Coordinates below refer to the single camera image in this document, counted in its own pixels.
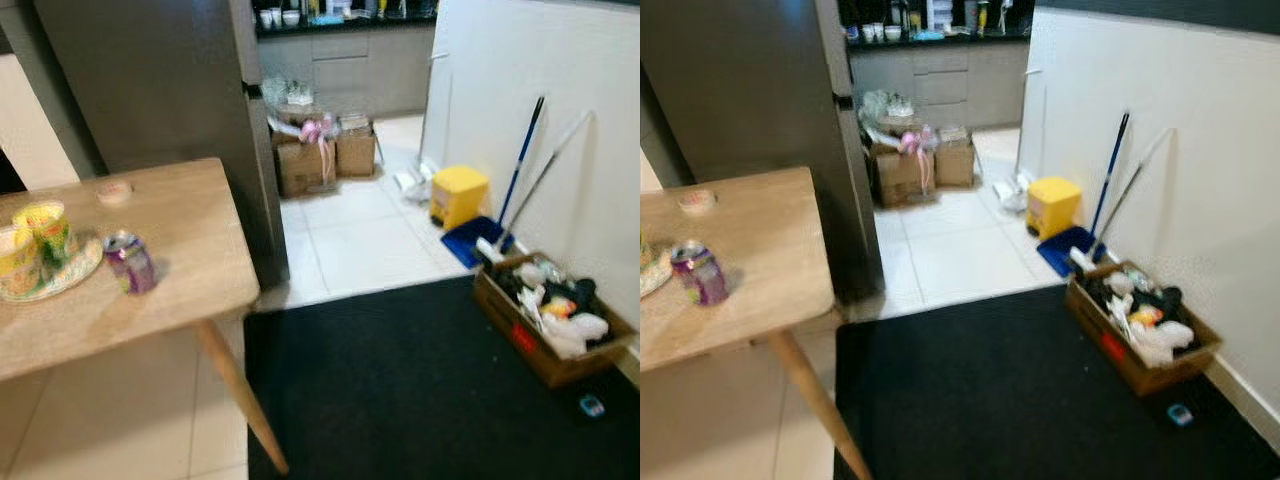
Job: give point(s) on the patterned round plate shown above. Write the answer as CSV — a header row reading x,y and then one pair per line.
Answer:
x,y
75,275
655,280

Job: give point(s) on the tape roll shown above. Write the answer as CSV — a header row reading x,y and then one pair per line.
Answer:
x,y
696,201
115,192

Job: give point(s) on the purple drink can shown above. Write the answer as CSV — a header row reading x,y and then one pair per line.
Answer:
x,y
130,265
700,275

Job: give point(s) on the light wooden table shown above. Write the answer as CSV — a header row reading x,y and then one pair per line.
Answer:
x,y
150,260
740,270

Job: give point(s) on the cardboard box of rubbish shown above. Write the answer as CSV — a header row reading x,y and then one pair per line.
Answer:
x,y
1110,345
520,335

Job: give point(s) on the small blue object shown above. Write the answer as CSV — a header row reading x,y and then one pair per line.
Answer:
x,y
1180,415
592,405

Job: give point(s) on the blue dustpan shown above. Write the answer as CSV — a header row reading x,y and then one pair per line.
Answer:
x,y
1060,250
465,240

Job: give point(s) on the yellow bin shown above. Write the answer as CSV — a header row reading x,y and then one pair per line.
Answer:
x,y
460,195
1055,205

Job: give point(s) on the white cleaning tool head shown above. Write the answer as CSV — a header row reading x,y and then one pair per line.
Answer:
x,y
410,183
1008,192

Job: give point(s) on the large cardboard box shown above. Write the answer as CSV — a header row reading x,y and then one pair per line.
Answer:
x,y
298,170
895,180

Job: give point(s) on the crumpled clear plastic bag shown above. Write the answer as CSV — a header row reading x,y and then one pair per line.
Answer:
x,y
290,97
888,107

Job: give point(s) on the black floor mat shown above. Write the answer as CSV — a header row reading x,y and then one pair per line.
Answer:
x,y
400,400
1000,410

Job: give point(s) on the small cardboard box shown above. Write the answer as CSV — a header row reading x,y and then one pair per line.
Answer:
x,y
955,165
357,155

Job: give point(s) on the pink plastic hangers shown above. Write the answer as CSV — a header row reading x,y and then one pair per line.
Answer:
x,y
920,145
322,135

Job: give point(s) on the grey kitchen counter cabinet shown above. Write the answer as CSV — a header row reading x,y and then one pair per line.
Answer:
x,y
350,70
940,85

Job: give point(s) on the yellow green noodle cup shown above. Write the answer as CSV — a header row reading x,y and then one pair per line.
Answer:
x,y
45,232
17,262

